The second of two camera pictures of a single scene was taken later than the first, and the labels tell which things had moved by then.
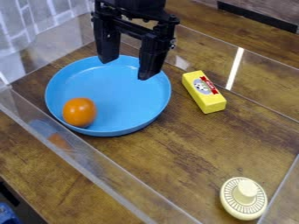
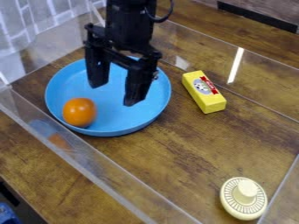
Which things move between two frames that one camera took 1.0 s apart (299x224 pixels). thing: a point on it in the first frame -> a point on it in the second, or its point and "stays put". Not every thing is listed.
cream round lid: (243, 199) stays put
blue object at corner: (7, 215) stays put
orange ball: (79, 112) stays put
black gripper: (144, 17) -> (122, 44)
